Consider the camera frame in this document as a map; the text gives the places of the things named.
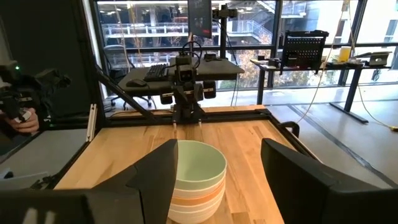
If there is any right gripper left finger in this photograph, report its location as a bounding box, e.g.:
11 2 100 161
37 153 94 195
83 139 179 224

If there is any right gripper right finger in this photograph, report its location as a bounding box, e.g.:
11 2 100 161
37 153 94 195
260 138 384 224

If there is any orange bowl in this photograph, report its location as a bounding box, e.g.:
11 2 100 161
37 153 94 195
170 183 226 207

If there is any pale green bowl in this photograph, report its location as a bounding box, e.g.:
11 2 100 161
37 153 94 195
175 139 228 192

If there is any black keyboard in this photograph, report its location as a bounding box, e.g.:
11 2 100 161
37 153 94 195
143 63 170 83

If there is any black computer desk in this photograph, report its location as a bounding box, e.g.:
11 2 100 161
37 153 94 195
118 57 246 98

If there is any black computer mouse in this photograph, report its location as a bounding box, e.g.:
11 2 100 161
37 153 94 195
125 78 149 89

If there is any black monitor stand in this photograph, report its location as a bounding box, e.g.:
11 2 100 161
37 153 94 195
212 4 239 60

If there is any black desk monitor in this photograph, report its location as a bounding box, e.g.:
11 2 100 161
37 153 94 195
187 0 213 39

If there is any grey mesh office chair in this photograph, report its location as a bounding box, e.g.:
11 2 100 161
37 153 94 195
103 44 135 82

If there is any black long-legged desk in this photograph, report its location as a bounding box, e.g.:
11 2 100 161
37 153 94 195
249 57 393 124

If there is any black perforated crate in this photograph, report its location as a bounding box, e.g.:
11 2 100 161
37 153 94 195
279 29 330 75

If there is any person's hand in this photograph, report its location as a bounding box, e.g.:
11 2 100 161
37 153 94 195
4 107 40 134

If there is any black partition panel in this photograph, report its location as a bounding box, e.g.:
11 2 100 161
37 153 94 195
0 0 103 121

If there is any yellow cup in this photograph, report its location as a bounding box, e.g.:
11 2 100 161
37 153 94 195
338 46 352 63

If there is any silver laptop stand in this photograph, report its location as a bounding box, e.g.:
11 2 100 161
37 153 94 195
354 50 392 67

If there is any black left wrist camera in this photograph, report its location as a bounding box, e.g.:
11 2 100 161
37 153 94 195
174 53 193 67

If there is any black curved edge handle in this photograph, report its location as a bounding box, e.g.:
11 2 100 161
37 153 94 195
277 121 301 139

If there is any silver aluminium bracket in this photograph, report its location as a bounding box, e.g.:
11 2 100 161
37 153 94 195
86 103 98 142

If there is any black table-edge bracket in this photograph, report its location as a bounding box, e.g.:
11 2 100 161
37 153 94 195
30 175 60 191

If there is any thin yellow cable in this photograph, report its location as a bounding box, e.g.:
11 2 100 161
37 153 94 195
296 0 398 132

